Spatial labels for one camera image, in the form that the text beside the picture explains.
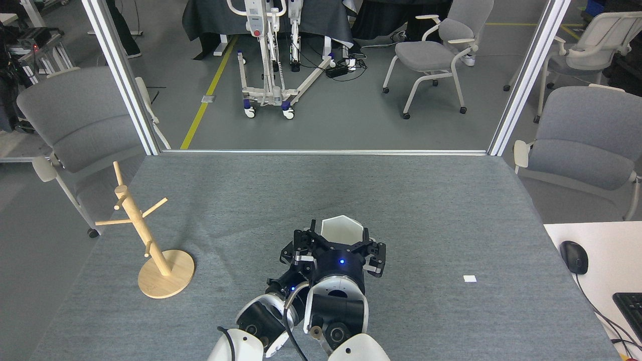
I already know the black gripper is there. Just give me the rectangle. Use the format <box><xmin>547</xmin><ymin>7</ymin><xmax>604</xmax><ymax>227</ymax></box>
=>
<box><xmin>267</xmin><ymin>241</ymin><xmax>312</xmax><ymax>306</ymax></box>
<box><xmin>294</xmin><ymin>219</ymin><xmax>386</xmax><ymax>281</ymax></box>

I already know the white faceted cup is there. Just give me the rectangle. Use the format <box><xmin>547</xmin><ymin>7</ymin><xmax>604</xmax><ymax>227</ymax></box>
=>
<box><xmin>321</xmin><ymin>215</ymin><xmax>364</xmax><ymax>246</ymax></box>

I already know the wooden cup rack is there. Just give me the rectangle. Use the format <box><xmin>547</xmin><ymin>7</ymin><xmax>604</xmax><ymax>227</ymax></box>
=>
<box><xmin>95</xmin><ymin>161</ymin><xmax>195</xmax><ymax>299</ymax></box>

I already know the metal equipment rack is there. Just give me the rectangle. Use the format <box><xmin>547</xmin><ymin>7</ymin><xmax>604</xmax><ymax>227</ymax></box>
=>
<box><xmin>0</xmin><ymin>25</ymin><xmax>76</xmax><ymax>86</ymax></box>

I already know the white stand on wheels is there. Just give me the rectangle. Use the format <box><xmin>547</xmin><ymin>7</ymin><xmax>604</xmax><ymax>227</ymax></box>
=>
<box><xmin>227</xmin><ymin>0</ymin><xmax>338</xmax><ymax>120</ymax></box>

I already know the black computer mouse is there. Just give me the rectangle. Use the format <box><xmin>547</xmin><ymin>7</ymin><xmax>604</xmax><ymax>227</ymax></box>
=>
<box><xmin>560</xmin><ymin>241</ymin><xmax>589</xmax><ymax>275</ymax></box>

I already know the black table drape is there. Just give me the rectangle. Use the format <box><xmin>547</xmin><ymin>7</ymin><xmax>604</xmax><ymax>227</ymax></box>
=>
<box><xmin>182</xmin><ymin>0</ymin><xmax>354</xmax><ymax>60</ymax></box>

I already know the white desk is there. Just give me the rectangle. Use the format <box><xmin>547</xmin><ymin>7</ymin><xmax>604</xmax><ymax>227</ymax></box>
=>
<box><xmin>544</xmin><ymin>221</ymin><xmax>642</xmax><ymax>361</ymax></box>

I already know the person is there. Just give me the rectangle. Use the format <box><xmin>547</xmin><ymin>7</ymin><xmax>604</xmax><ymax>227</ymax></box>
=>
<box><xmin>105</xmin><ymin>0</ymin><xmax>142</xmax><ymax>57</ymax></box>

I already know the black keyboard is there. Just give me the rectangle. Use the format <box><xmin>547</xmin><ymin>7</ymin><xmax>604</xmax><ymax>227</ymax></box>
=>
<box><xmin>612</xmin><ymin>292</ymin><xmax>642</xmax><ymax>344</ymax></box>

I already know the white-backed grey chair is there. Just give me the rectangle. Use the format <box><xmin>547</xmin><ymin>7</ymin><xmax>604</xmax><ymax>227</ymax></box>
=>
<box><xmin>504</xmin><ymin>11</ymin><xmax>642</xmax><ymax>123</ymax></box>

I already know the silver table edge rail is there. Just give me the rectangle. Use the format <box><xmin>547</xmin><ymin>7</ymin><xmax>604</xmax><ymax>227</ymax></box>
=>
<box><xmin>160</xmin><ymin>149</ymin><xmax>488</xmax><ymax>156</ymax></box>

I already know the grey chair with cream frame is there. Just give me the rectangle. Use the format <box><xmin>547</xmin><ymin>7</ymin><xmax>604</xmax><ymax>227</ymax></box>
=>
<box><xmin>382</xmin><ymin>0</ymin><xmax>494</xmax><ymax>120</ymax></box>
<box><xmin>513</xmin><ymin>84</ymin><xmax>642</xmax><ymax>221</ymax></box>
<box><xmin>17</xmin><ymin>66</ymin><xmax>171</xmax><ymax>239</ymax></box>

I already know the silver post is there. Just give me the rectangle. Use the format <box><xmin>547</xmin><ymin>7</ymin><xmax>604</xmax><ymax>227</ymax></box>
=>
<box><xmin>81</xmin><ymin>0</ymin><xmax>161</xmax><ymax>156</ymax></box>
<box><xmin>488</xmin><ymin>0</ymin><xmax>572</xmax><ymax>157</ymax></box>

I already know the black mouse cable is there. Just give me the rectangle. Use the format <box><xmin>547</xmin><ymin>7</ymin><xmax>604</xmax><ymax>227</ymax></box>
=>
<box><xmin>574</xmin><ymin>273</ymin><xmax>642</xmax><ymax>346</ymax></box>

